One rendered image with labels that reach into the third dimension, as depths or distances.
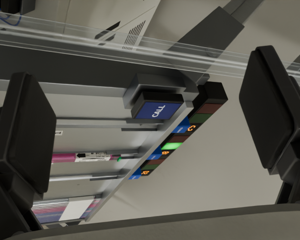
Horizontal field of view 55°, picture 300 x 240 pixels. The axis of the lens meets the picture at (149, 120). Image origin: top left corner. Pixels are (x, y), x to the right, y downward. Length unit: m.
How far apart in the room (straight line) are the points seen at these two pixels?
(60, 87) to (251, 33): 0.89
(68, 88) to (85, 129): 0.12
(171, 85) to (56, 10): 0.38
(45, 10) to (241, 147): 1.06
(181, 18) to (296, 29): 0.42
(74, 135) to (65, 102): 0.09
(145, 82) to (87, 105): 0.10
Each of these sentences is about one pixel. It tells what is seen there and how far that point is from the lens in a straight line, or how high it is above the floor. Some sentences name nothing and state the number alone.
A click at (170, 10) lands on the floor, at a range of 1.23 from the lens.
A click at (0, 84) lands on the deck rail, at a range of 0.32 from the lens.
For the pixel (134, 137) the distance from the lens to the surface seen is 0.49.
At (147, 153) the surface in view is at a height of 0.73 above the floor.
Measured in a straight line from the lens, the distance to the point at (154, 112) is 0.33.
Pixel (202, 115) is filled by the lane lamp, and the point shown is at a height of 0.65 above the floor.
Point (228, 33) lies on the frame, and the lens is 0.43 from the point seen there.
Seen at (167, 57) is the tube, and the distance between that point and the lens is 0.18.
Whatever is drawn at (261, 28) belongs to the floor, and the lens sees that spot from 1.12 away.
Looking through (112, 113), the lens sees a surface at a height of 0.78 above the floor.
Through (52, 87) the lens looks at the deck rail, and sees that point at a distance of 0.32.
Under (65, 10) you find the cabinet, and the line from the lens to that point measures 0.67.
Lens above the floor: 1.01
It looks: 39 degrees down
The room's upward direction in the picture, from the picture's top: 137 degrees counter-clockwise
